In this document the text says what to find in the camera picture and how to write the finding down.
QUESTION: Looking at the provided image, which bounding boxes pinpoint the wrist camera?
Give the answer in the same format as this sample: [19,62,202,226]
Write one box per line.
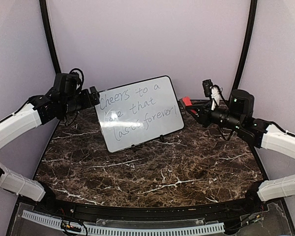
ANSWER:
[202,79,223,111]
[69,68,85,91]

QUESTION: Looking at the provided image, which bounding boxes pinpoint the red whiteboard eraser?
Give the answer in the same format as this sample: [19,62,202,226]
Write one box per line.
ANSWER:
[180,96,197,115]

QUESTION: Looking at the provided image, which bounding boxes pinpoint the white slotted cable duct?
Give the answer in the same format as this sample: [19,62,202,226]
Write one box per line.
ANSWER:
[22,210,225,236]

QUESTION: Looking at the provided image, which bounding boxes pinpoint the right black frame post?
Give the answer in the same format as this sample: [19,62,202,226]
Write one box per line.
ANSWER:
[231,0,258,91]

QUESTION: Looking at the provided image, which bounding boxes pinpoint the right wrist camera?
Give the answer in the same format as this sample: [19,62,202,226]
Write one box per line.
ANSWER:
[202,79,223,111]

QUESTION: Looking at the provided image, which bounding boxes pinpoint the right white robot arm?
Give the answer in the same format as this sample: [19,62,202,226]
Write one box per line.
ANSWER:
[181,88,295,213]

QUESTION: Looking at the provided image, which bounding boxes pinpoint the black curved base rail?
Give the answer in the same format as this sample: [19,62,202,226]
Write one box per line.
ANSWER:
[28,199,268,222]

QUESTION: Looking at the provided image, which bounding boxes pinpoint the left black frame post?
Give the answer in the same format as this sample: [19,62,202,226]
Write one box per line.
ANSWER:
[39,0,61,74]

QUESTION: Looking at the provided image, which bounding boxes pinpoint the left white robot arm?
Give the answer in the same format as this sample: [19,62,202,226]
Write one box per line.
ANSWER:
[0,68,100,214]

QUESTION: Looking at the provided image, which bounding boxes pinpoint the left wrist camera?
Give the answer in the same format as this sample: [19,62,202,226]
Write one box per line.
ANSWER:
[69,68,85,91]

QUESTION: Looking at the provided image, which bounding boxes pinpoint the black frame post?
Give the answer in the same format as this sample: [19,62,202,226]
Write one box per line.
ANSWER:
[231,0,258,91]
[39,0,61,74]

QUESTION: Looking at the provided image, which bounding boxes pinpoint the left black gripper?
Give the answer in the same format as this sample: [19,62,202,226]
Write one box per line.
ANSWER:
[62,86,100,116]

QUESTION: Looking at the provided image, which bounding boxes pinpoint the white whiteboard with black frame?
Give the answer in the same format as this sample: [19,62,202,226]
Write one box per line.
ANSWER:
[95,76,184,153]

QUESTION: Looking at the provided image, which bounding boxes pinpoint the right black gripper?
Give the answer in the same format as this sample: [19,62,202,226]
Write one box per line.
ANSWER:
[186,100,243,132]

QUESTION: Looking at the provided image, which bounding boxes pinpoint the black whiteboard stand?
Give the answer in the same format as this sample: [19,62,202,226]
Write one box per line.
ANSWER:
[130,135,165,152]

